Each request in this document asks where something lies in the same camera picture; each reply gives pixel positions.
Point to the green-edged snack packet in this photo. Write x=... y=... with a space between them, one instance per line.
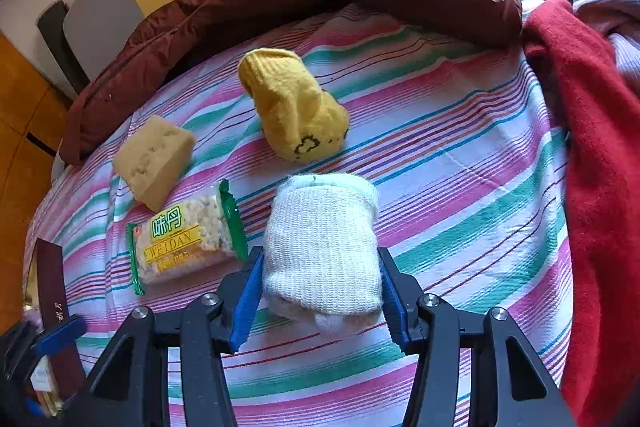
x=185 y=232

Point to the white sock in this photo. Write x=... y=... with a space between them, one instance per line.
x=320 y=247

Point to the striped bed sheet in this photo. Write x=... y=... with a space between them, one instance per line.
x=450 y=157

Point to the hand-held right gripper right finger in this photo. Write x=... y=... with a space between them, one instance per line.
x=395 y=302

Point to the pink white striped cloth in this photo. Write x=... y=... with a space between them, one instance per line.
x=625 y=52

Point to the dark red box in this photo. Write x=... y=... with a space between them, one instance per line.
x=52 y=287

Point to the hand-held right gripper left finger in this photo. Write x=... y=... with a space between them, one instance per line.
x=247 y=297

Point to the large yellow sponge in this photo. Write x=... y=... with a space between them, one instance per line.
x=150 y=157

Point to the wooden cabinet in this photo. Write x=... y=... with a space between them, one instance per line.
x=20 y=107

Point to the yellow sock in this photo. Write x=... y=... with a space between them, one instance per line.
x=290 y=107

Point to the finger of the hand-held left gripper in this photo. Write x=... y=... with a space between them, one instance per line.
x=60 y=332

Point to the black chair back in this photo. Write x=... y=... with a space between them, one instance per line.
x=57 y=47

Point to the red cloth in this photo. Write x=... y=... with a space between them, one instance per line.
x=590 y=132

